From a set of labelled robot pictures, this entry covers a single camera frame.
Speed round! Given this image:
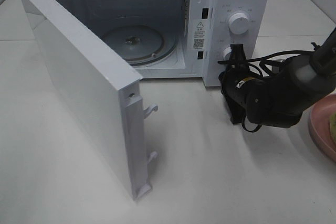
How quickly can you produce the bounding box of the white microwave door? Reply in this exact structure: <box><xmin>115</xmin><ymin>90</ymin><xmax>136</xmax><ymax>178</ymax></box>
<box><xmin>21</xmin><ymin>0</ymin><xmax>158</xmax><ymax>200</ymax></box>

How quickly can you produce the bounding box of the glass microwave turntable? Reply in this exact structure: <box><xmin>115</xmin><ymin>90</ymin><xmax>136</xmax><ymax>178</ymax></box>
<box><xmin>102</xmin><ymin>25</ymin><xmax>179</xmax><ymax>66</ymax></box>

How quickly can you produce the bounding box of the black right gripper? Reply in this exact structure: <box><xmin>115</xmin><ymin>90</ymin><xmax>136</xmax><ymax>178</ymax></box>
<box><xmin>219</xmin><ymin>44</ymin><xmax>252</xmax><ymax>124</ymax></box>

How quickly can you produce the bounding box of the lower white timer knob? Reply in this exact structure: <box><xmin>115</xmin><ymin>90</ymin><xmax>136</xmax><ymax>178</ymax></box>
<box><xmin>223</xmin><ymin>47</ymin><xmax>232</xmax><ymax>60</ymax></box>

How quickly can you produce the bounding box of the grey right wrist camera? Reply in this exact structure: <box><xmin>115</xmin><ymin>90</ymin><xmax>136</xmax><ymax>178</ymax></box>
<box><xmin>271</xmin><ymin>59</ymin><xmax>286</xmax><ymax>74</ymax></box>

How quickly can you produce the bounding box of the white microwave oven body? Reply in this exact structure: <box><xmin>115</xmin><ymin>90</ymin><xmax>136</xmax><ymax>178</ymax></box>
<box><xmin>56</xmin><ymin>0</ymin><xmax>267</xmax><ymax>87</ymax></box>

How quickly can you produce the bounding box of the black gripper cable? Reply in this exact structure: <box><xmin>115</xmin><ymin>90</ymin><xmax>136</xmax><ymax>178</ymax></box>
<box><xmin>217</xmin><ymin>41</ymin><xmax>322</xmax><ymax>132</ymax></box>

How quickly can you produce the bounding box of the toast sandwich with lettuce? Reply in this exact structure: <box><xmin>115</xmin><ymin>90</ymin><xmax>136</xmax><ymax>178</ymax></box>
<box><xmin>329</xmin><ymin>113</ymin><xmax>336</xmax><ymax>143</ymax></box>

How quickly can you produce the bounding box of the upper white power knob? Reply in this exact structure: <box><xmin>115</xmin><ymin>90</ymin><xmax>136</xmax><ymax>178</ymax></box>
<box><xmin>228</xmin><ymin>12</ymin><xmax>249</xmax><ymax>35</ymax></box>

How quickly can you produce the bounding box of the pink round plate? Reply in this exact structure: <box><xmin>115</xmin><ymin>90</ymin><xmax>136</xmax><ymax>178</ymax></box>
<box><xmin>308</xmin><ymin>93</ymin><xmax>335</xmax><ymax>162</ymax></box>

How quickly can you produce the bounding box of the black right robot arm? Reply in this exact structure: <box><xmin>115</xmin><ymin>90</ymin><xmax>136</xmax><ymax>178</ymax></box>
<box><xmin>218</xmin><ymin>31</ymin><xmax>335</xmax><ymax>132</ymax></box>

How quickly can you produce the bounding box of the white warning label sticker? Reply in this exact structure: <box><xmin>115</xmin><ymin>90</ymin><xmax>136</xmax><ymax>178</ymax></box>
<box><xmin>192</xmin><ymin>19</ymin><xmax>206</xmax><ymax>49</ymax></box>

